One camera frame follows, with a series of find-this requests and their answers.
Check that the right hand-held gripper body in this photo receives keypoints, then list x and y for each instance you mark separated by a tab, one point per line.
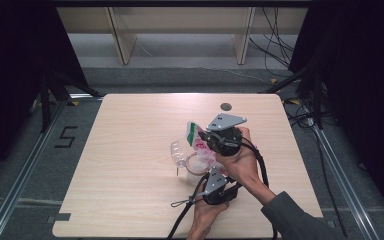
226	140

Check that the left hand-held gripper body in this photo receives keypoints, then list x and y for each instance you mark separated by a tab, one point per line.
215	182

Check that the pink and white plastic bag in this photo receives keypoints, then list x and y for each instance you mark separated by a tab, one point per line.
201	146

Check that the clear glass jar with lid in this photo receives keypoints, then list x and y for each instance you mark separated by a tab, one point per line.
179	154

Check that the person's right hand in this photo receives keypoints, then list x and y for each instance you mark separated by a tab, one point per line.
243	166

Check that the person's left hand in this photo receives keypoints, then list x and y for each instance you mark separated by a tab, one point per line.
203	220

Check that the yellow tape piece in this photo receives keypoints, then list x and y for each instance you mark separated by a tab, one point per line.
75	103
294	101
273	81

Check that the black metal stand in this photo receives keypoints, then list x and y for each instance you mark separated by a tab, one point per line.
317	100
46	100

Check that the black curtain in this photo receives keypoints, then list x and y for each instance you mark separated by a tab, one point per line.
363	83
13	66

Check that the aluminium floor rail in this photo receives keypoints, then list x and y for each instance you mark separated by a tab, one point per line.
343	186
16	190

